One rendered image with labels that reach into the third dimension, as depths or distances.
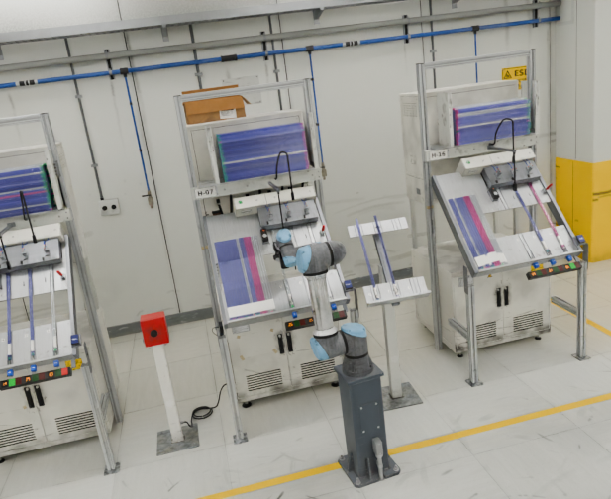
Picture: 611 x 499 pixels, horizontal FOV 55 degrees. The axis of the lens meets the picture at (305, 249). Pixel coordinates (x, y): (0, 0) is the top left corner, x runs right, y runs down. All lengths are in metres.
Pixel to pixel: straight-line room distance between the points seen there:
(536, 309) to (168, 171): 2.96
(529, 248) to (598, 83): 2.20
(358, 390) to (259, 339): 0.94
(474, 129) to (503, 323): 1.28
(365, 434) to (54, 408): 1.80
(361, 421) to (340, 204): 2.66
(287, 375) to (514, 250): 1.56
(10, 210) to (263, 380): 1.73
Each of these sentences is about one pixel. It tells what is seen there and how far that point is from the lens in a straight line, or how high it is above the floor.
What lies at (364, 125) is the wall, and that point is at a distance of 5.13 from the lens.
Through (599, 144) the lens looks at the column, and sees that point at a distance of 5.62.
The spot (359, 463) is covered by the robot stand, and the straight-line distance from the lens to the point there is 3.01.
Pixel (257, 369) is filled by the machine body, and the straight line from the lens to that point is 3.62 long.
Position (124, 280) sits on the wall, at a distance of 5.11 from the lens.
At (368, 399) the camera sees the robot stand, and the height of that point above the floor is 0.43.
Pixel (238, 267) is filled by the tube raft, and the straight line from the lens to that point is 3.29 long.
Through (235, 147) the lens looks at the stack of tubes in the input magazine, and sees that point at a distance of 3.39.
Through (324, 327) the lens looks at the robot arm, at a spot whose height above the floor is 0.82.
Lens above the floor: 1.91
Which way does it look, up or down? 16 degrees down
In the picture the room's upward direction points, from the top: 7 degrees counter-clockwise
